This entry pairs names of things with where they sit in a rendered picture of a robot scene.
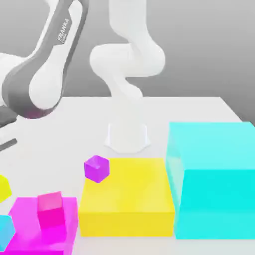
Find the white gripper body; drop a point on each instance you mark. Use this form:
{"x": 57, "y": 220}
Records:
{"x": 8, "y": 145}

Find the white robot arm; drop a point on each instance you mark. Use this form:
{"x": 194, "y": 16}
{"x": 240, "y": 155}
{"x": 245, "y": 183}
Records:
{"x": 127, "y": 59}

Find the small yellow cube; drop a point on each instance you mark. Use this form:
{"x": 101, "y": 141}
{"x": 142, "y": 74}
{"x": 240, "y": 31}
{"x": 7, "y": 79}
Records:
{"x": 4, "y": 189}

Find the small pink cube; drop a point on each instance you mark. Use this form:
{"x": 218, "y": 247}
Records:
{"x": 50, "y": 213}

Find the small blue cube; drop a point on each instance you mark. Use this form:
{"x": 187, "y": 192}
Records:
{"x": 5, "y": 231}

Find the small purple cube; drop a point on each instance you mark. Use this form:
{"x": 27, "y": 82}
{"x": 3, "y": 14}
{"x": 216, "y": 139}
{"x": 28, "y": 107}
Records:
{"x": 96, "y": 169}

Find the large magenta box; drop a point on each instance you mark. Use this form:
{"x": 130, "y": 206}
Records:
{"x": 25, "y": 239}

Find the large yellow box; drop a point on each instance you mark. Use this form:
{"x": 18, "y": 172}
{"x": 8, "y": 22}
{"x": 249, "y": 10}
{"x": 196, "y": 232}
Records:
{"x": 127, "y": 191}

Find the large cyan box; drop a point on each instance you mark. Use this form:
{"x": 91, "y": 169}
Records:
{"x": 215, "y": 179}

